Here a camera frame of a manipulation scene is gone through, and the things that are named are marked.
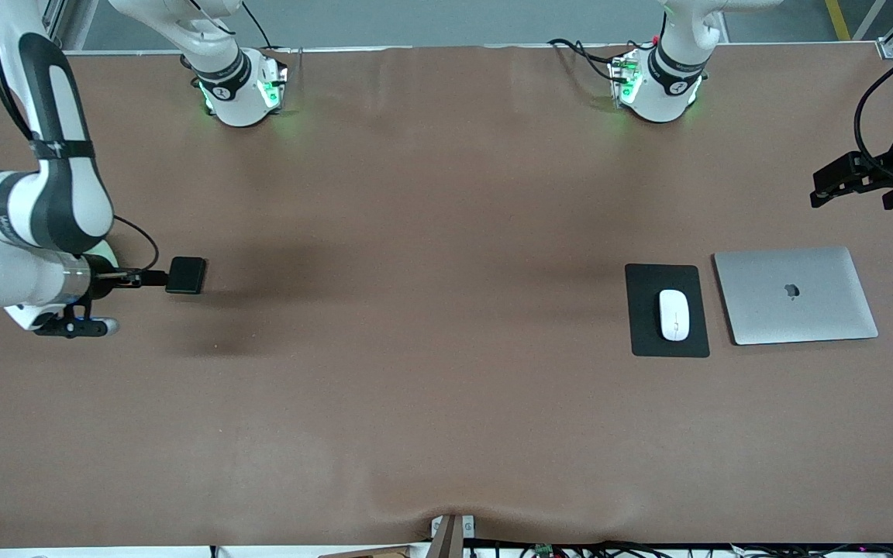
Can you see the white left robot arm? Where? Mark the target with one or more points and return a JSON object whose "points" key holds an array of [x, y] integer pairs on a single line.
{"points": [[660, 97]]}

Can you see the black mouse pad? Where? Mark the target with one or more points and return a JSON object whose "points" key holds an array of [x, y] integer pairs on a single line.
{"points": [[644, 310]]}

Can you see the green dinosaur plush toy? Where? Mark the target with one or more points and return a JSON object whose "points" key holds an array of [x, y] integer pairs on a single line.
{"points": [[108, 249]]}

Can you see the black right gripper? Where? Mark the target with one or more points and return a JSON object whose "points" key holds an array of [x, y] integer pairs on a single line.
{"points": [[100, 281]]}

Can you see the white computer mouse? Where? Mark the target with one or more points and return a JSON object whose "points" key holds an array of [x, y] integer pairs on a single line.
{"points": [[674, 314]]}

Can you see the metal table edge bracket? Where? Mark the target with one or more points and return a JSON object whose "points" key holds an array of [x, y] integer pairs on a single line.
{"points": [[453, 535]]}

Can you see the brown table cover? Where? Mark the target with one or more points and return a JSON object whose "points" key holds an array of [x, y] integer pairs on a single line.
{"points": [[446, 434]]}

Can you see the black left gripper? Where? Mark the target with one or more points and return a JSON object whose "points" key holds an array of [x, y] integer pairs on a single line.
{"points": [[874, 178]]}

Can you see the silver laptop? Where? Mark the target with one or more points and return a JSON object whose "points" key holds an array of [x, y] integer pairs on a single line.
{"points": [[795, 298]]}

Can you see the black phone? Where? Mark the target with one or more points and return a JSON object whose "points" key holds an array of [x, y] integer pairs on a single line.
{"points": [[186, 276]]}

